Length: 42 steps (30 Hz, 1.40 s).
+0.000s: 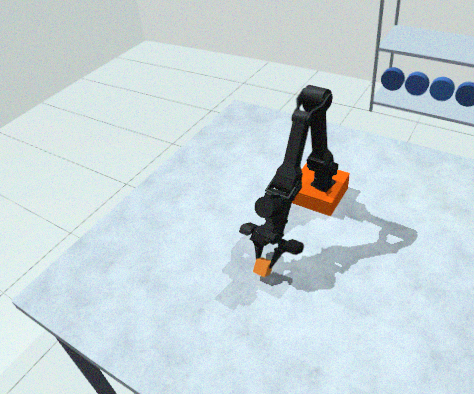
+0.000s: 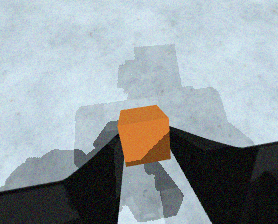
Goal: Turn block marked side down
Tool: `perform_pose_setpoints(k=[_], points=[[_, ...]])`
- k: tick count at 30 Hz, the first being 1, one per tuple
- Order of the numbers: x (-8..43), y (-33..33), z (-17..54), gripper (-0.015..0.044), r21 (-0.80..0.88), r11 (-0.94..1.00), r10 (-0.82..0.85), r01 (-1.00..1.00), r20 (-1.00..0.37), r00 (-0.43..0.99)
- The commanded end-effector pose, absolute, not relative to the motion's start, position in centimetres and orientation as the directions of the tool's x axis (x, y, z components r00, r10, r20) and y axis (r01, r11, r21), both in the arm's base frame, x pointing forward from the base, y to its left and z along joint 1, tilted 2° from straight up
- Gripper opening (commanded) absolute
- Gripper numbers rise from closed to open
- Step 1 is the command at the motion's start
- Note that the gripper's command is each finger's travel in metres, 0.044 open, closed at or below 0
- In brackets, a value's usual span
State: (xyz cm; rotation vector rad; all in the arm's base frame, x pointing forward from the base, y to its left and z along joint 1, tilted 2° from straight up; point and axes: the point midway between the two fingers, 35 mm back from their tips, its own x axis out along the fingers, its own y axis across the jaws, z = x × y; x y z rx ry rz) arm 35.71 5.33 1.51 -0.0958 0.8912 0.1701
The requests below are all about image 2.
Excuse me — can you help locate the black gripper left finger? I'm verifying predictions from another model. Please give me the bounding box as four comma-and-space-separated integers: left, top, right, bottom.
0, 134, 124, 224

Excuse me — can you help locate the orange block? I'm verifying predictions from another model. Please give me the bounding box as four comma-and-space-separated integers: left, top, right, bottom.
117, 105, 171, 167

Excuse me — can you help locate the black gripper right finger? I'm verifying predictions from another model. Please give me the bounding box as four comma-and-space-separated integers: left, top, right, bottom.
169, 126, 278, 224

